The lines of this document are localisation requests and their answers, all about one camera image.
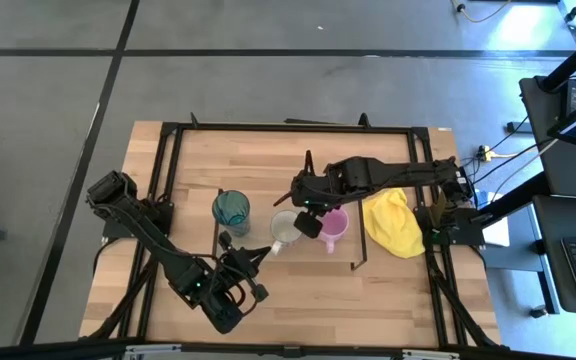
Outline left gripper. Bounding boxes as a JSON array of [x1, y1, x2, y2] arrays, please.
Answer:
[[182, 262, 243, 335]]

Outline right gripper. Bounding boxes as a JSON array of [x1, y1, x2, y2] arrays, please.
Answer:
[[295, 174, 345, 239]]

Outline red white patterned mug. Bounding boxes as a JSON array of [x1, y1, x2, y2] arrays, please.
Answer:
[[269, 208, 303, 257]]

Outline pink plastic mug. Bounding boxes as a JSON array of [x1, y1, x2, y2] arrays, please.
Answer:
[[316, 206, 351, 255]]

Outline teal transparent tumbler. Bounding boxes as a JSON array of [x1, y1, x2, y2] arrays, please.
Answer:
[[211, 189, 252, 238]]

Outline wooden shelf black metal legs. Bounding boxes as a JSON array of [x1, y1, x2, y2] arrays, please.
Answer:
[[211, 187, 370, 274]]

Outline yellow cloth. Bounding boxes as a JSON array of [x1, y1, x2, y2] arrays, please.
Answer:
[[361, 187, 427, 260]]

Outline black horizontal rig beam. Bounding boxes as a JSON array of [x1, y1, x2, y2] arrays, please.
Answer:
[[0, 337, 576, 360]]

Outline black diagonal rig beam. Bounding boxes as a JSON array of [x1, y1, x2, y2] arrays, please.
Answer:
[[470, 169, 554, 224], [537, 22, 576, 94]]

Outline grey desk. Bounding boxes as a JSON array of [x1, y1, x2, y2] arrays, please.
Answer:
[[531, 193, 576, 317], [519, 74, 576, 201]]

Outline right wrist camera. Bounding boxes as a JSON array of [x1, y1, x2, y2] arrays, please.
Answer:
[[273, 148, 319, 207]]

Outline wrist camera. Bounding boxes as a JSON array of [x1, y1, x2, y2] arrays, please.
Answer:
[[216, 230, 273, 281], [273, 148, 319, 207]]

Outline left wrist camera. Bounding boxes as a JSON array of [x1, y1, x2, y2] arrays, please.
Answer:
[[216, 230, 273, 281]]

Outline black aluminium table frame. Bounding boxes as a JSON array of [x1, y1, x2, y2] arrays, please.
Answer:
[[80, 112, 502, 351]]

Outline black floor cable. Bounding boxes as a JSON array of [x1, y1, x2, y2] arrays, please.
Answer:
[[487, 115, 532, 154]]

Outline yellow cable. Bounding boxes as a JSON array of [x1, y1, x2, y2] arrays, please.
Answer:
[[449, 0, 513, 25]]

